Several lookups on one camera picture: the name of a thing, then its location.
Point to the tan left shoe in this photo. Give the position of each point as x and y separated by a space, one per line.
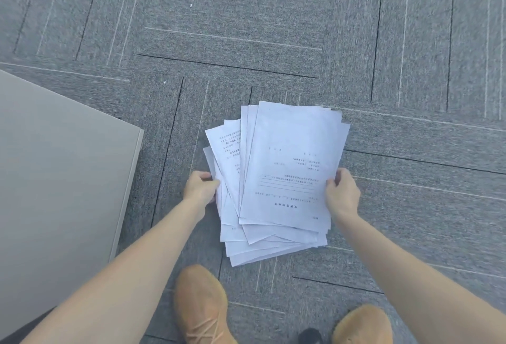
202 306

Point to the person's left forearm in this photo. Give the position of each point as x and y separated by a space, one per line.
118 280

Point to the stack of white printed papers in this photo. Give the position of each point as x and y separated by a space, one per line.
276 181

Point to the person's left thumb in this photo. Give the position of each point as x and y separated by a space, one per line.
205 175

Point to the tan right shoe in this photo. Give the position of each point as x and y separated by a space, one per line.
361 326

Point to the tan shoe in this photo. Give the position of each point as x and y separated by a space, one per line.
361 326
202 306

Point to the person's left hand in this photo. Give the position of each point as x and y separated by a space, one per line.
199 190

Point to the person's right thumb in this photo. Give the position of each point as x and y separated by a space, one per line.
338 176

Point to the person's right hand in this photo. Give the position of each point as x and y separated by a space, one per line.
343 195

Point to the person's right forearm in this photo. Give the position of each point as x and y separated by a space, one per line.
419 280

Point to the beige table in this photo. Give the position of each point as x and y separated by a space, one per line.
59 197

